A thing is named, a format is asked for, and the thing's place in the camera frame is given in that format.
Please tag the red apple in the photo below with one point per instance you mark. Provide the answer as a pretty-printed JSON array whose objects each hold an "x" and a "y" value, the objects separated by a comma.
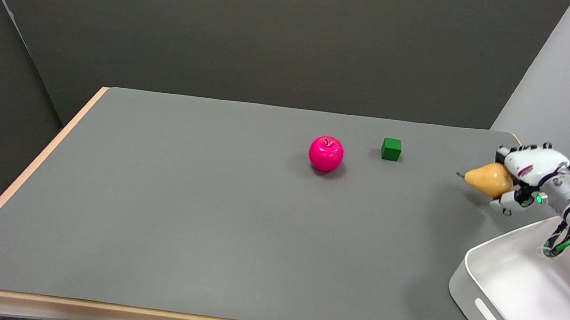
[{"x": 326, "y": 154}]

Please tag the green cube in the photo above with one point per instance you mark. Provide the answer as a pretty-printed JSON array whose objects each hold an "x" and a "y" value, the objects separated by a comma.
[{"x": 391, "y": 149}]

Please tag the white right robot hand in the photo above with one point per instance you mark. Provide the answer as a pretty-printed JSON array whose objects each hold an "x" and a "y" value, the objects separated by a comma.
[{"x": 527, "y": 174}]

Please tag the grey table mat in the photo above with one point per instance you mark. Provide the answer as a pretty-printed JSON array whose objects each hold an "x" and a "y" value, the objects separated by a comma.
[{"x": 261, "y": 213}]

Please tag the white plastic bin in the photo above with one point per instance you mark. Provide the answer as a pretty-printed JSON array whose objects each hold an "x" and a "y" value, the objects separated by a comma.
[{"x": 531, "y": 297}]

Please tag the yellow pear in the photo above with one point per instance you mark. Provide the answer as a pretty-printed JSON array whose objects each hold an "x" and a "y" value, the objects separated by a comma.
[{"x": 488, "y": 179}]

